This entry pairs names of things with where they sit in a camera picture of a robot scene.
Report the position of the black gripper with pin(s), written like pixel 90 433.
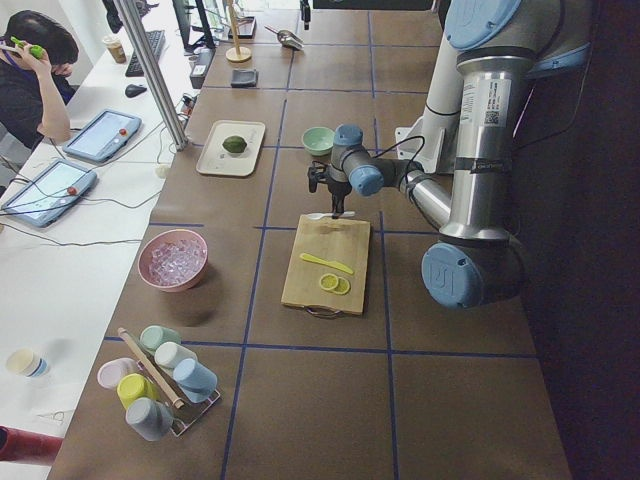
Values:
pixel 338 189

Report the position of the white plastic spoon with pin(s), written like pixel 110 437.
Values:
pixel 328 215

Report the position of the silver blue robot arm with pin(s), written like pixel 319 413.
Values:
pixel 501 46

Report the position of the green bowl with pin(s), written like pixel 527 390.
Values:
pixel 318 141

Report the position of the pink bowl with ice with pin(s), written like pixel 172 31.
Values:
pixel 174 260

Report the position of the wooden cutting board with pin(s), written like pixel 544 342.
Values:
pixel 343 240

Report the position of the yellow plastic knife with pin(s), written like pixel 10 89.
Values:
pixel 328 263

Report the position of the green lime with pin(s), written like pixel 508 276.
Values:
pixel 234 144

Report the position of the cream rabbit tray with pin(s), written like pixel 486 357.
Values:
pixel 214 160

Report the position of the folded grey cloth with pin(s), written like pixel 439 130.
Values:
pixel 244 78

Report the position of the metal scoop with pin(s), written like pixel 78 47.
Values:
pixel 286 38

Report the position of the wooden mug tree stand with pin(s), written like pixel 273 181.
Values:
pixel 238 53

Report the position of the black box with label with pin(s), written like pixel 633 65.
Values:
pixel 199 63

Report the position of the black monitor stand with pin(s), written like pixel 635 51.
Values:
pixel 193 25

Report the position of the white cup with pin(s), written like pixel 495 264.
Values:
pixel 169 354

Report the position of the blue cup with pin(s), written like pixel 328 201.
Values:
pixel 195 380

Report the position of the green cup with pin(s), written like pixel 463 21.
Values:
pixel 153 336

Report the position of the grey computer mouse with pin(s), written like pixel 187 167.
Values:
pixel 134 90

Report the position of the blue teach pendant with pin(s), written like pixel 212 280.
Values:
pixel 44 199
pixel 104 136

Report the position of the yellow cup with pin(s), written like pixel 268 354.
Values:
pixel 134 386

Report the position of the iced coffee cup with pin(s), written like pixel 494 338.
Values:
pixel 114 46

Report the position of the grey cup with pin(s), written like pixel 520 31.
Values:
pixel 149 418

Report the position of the pink cup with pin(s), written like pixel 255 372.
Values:
pixel 112 372

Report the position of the seated person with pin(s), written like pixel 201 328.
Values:
pixel 34 78

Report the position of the red fire extinguisher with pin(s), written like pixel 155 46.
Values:
pixel 26 447

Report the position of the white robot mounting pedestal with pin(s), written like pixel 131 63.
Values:
pixel 433 136

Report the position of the aluminium frame post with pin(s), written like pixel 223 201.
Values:
pixel 133 26

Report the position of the wire cup rack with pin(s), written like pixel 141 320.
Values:
pixel 185 412

